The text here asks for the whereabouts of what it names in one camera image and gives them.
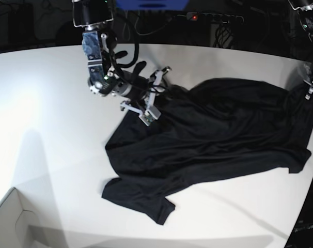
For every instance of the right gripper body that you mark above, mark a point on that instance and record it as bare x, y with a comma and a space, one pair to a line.
143, 105

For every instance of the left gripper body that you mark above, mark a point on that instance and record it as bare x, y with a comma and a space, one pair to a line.
310, 89

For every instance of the black t-shirt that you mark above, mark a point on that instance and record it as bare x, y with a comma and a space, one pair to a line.
218, 130

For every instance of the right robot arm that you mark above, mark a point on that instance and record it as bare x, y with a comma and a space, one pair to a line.
106, 75

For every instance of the blue plastic bin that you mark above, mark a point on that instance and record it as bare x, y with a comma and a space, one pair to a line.
175, 5

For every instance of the black power strip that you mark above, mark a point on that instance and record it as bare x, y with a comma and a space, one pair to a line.
214, 17

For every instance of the white cardboard box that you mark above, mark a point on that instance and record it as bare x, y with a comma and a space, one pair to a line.
14, 228

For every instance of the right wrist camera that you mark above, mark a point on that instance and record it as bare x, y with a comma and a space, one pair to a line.
150, 115

